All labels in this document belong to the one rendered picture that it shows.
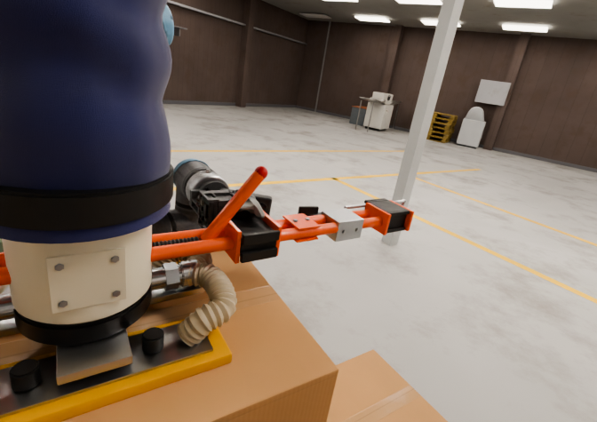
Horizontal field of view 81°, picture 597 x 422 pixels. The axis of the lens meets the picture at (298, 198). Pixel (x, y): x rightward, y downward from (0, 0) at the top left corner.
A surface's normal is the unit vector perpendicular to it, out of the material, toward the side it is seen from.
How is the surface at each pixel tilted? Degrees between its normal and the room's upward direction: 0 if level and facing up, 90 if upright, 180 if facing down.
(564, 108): 90
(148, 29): 69
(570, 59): 90
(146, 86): 108
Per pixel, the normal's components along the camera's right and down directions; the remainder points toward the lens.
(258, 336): 0.15, -0.93
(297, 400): 0.51, 0.36
